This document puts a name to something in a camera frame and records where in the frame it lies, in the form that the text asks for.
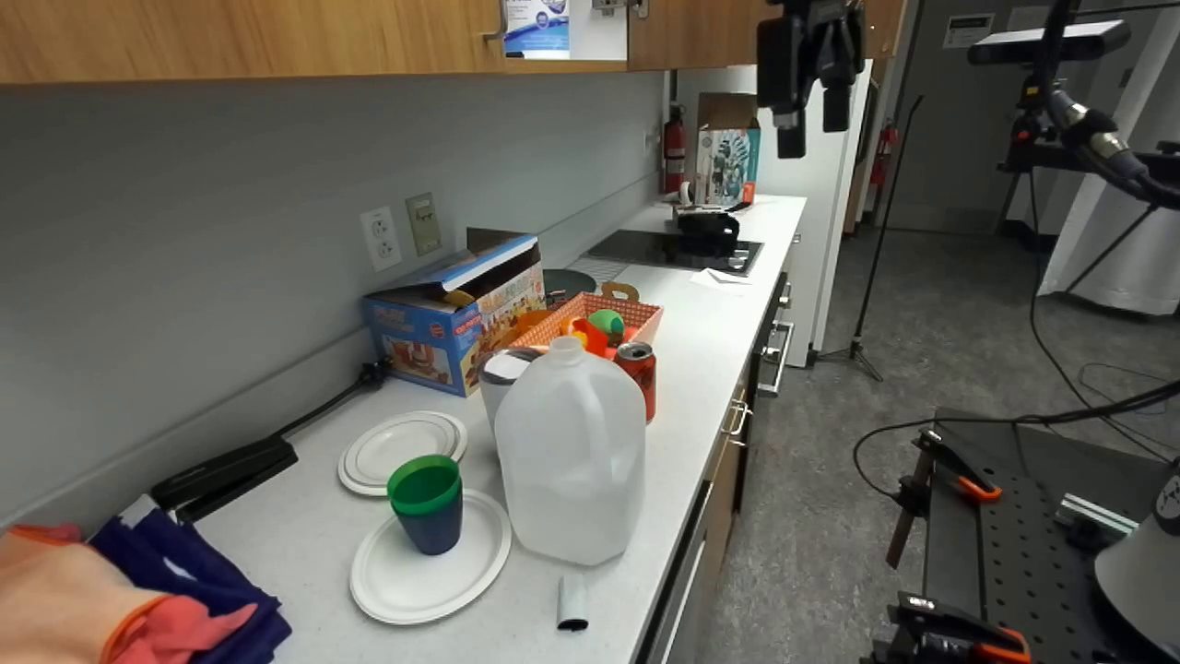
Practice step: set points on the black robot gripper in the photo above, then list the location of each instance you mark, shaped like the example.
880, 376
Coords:
814, 48

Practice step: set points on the wooden cabinet door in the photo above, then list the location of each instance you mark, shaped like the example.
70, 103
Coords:
695, 32
243, 39

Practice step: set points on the gray robot arm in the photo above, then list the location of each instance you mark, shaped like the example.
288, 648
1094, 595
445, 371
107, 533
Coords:
1143, 575

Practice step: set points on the red fire extinguisher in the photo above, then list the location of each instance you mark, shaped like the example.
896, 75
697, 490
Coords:
888, 161
674, 148

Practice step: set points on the brown cardboard box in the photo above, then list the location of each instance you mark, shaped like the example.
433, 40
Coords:
725, 107

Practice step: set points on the teal printed box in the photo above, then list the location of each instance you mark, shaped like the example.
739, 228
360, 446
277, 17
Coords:
729, 167

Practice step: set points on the white refrigerator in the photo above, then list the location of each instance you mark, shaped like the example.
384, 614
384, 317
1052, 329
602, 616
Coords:
826, 243

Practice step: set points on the black tripod stand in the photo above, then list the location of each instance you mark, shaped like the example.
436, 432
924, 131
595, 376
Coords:
880, 243

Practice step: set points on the small white cup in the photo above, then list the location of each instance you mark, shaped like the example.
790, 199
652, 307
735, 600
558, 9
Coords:
690, 193

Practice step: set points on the black pot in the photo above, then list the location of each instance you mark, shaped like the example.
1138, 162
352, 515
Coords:
707, 234

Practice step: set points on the black oven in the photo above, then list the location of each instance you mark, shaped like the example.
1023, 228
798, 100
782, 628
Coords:
777, 344

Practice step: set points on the yellow tape roll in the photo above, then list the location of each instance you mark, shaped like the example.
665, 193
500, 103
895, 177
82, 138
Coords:
620, 291

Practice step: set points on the green toy ball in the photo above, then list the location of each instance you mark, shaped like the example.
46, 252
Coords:
606, 324

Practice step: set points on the blue white package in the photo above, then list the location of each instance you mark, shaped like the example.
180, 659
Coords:
537, 22

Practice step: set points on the dark round plate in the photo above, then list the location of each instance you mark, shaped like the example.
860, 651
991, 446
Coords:
565, 286

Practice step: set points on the red soda can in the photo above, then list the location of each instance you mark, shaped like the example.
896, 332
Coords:
639, 373

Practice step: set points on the orange toy fruit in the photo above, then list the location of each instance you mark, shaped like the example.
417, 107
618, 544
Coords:
579, 332

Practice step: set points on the white curtain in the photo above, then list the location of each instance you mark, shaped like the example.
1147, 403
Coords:
1125, 243

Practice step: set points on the red checkered cardboard tray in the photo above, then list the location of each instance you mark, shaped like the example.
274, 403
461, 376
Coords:
546, 324

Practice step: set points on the wooden drawer front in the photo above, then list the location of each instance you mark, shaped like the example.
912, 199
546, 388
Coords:
729, 479

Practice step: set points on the translucent plastic milk jug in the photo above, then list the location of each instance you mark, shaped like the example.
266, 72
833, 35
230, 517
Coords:
573, 455

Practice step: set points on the colorful toy food box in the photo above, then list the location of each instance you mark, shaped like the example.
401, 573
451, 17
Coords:
445, 332

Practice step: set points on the black perforated table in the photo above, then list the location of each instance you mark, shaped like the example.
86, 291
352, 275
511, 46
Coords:
1019, 541

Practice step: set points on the black dishwasher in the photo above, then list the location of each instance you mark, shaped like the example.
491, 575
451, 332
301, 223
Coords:
677, 592

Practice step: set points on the green plastic cup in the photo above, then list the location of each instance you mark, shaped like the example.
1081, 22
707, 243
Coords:
424, 484

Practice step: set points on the white plate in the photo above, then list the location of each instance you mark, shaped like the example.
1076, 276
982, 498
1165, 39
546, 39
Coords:
392, 446
417, 585

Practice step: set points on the small white tube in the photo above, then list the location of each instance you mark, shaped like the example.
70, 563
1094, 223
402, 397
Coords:
573, 602

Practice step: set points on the blue plastic cup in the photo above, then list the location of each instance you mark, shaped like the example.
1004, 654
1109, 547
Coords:
429, 533

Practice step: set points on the black stapler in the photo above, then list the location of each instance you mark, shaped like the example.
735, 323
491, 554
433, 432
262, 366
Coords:
224, 478

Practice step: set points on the dark blue cloth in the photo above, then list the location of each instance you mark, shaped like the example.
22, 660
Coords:
184, 558

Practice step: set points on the orange cloth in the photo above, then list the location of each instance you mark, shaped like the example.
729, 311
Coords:
59, 602

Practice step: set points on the beige switch plate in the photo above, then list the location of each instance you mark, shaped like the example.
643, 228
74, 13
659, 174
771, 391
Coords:
424, 223

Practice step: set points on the white wall outlet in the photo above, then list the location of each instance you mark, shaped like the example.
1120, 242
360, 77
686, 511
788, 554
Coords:
380, 238

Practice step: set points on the silver metal bracket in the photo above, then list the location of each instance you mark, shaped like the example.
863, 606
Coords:
1100, 515

